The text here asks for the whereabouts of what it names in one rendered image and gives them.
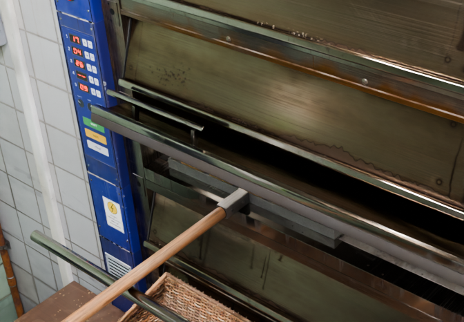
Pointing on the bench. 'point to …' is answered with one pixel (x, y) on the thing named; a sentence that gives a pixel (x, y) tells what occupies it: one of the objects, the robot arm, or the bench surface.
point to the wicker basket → (182, 303)
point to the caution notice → (113, 214)
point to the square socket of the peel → (234, 202)
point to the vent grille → (116, 266)
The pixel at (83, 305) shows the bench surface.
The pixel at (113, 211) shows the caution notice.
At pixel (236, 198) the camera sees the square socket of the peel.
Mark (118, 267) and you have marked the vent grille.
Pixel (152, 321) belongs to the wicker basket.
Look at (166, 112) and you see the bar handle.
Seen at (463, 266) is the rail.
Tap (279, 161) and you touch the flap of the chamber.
